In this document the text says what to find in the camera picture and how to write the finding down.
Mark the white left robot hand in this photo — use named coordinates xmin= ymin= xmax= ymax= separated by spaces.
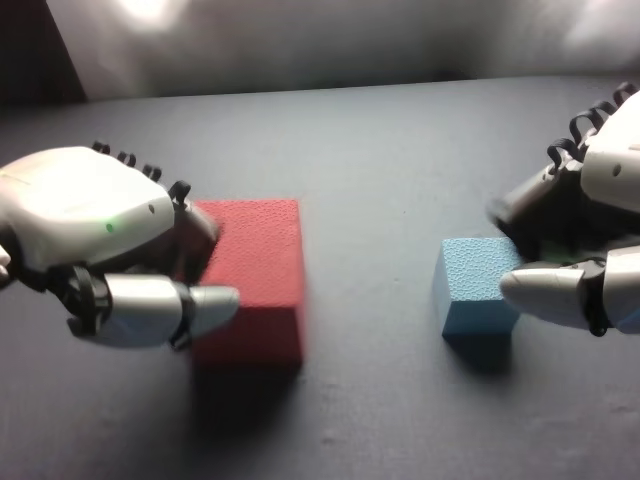
xmin=0 ymin=141 xmax=241 ymax=351

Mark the white backdrop sheet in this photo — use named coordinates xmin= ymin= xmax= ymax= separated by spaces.
xmin=44 ymin=0 xmax=640 ymax=101

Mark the grey table cloth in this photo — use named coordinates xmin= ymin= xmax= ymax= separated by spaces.
xmin=0 ymin=74 xmax=640 ymax=480

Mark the red cube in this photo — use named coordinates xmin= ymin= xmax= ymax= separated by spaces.
xmin=192 ymin=198 xmax=306 ymax=369

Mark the light blue foam cube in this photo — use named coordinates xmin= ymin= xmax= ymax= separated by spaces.
xmin=432 ymin=237 xmax=526 ymax=341

